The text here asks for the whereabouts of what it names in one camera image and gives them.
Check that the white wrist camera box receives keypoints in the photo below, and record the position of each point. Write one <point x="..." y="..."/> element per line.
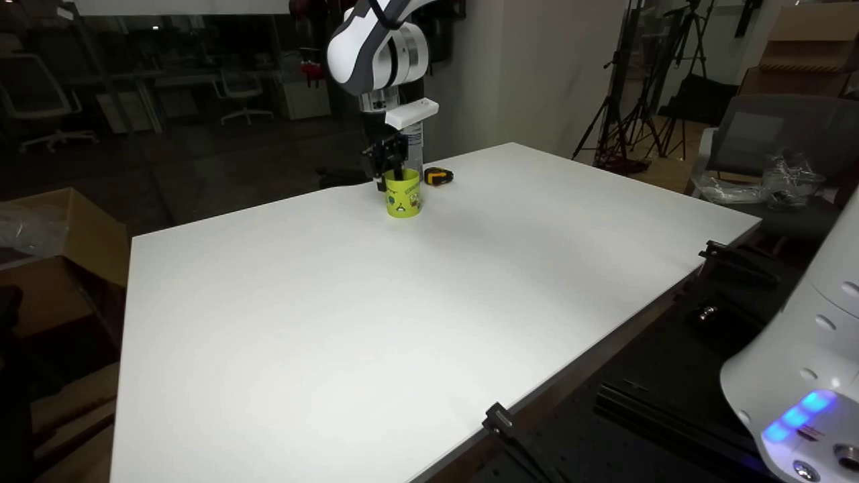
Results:
<point x="413" y="114"/>

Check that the clear plastic bag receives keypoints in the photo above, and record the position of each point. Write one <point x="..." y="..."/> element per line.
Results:
<point x="787" y="180"/>

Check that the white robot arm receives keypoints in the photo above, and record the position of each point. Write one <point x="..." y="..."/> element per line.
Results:
<point x="379" y="55"/>

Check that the black camera tripod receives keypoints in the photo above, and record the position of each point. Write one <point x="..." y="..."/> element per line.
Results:
<point x="637" y="73"/>

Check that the black aluminium rail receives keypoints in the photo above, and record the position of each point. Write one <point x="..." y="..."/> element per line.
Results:
<point x="705" y="432"/>

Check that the black table clamp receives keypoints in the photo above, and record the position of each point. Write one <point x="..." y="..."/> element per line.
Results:
<point x="743" y="263"/>

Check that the green ceramic mug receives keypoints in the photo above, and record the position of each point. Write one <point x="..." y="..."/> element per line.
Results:
<point x="404" y="194"/>

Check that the yellow black tape measure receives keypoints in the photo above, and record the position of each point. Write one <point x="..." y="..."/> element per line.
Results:
<point x="439" y="176"/>

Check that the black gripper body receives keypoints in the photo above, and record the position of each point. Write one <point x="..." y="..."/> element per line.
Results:
<point x="388" y="148"/>

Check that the cardboard box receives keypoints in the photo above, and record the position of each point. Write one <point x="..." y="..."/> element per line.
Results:
<point x="69" y="259"/>

